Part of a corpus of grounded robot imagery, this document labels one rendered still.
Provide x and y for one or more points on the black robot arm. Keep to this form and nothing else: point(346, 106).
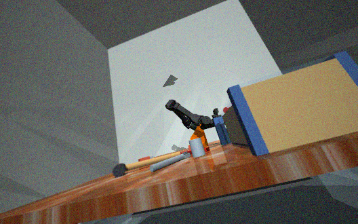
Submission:
point(189, 119)

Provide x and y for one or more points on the grey cylinder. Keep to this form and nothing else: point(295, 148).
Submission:
point(197, 148)

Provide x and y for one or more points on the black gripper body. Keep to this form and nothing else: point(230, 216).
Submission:
point(215, 111)

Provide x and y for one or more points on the clear-panelled guard cubby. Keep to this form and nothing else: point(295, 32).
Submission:
point(293, 107)

